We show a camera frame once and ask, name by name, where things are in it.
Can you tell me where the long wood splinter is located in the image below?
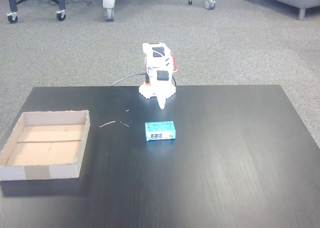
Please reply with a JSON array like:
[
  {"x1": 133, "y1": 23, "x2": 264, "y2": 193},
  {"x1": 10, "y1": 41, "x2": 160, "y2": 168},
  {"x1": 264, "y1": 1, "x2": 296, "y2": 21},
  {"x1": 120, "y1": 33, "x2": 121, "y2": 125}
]
[{"x1": 98, "y1": 120, "x2": 117, "y2": 128}]

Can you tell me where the thin black floor cable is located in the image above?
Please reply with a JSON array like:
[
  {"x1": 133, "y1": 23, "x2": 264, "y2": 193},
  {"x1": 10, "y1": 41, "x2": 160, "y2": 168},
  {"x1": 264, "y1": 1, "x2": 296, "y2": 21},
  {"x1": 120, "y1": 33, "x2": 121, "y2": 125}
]
[{"x1": 48, "y1": 0, "x2": 92, "y2": 6}]

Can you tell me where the grey power cable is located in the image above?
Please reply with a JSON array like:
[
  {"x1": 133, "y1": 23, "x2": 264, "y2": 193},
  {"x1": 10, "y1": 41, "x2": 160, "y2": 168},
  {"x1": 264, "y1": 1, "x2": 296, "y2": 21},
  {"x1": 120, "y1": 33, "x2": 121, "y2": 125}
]
[{"x1": 110, "y1": 73, "x2": 147, "y2": 87}]

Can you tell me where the black cart frame with casters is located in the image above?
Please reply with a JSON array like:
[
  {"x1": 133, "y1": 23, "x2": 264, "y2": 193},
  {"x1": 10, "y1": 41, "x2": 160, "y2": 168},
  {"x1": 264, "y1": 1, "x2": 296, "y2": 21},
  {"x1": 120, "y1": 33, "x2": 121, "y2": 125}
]
[{"x1": 5, "y1": 0, "x2": 67, "y2": 24}]

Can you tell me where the red and white arm cable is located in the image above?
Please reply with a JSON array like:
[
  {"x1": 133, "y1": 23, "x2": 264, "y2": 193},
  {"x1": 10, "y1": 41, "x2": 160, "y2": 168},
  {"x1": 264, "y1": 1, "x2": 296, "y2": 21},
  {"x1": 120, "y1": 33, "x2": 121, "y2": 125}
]
[{"x1": 170, "y1": 52, "x2": 179, "y2": 72}]

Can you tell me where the green block with label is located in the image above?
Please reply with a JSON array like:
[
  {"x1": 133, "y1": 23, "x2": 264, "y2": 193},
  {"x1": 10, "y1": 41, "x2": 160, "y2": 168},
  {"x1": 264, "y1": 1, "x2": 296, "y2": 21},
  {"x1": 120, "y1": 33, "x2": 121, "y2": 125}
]
[{"x1": 144, "y1": 121, "x2": 177, "y2": 142}]

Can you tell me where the shallow cardboard box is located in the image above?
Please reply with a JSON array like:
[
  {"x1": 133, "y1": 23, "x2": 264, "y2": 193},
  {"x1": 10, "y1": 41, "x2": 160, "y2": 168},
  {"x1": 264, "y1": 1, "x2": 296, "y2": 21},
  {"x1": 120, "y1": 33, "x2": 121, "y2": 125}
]
[{"x1": 0, "y1": 110, "x2": 91, "y2": 182}]

